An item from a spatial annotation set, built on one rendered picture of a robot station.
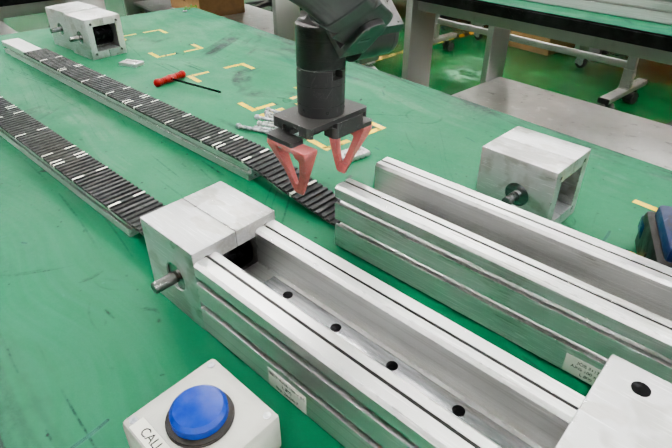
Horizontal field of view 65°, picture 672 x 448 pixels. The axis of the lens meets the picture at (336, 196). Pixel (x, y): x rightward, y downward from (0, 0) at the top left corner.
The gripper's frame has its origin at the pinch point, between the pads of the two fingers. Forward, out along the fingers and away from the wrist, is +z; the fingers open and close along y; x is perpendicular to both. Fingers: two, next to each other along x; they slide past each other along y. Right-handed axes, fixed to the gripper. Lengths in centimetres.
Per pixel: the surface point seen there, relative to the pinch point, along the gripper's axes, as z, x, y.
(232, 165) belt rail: 4.1, 17.1, -1.5
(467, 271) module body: -0.5, -24.2, -4.6
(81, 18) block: -4, 89, 11
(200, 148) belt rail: 4.3, 25.9, -1.2
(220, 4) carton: 49, 309, 207
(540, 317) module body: 0.5, -31.8, -4.5
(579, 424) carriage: -7.0, -39.2, -19.7
